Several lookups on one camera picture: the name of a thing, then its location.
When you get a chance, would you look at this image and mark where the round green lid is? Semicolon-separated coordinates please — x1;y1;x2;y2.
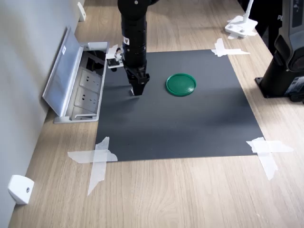
165;73;197;97

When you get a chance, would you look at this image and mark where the dark grey mat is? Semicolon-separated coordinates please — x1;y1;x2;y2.
95;49;265;162

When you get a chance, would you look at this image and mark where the black box with blue label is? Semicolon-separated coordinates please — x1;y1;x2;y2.
285;76;304;103

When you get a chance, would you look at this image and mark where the silver cable duct with sockets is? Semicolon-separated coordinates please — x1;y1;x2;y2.
42;25;110;124

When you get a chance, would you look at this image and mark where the white stand with post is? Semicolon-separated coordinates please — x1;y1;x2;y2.
224;0;259;39

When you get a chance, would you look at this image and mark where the white corner bracket with screw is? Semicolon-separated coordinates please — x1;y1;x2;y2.
7;174;35;205

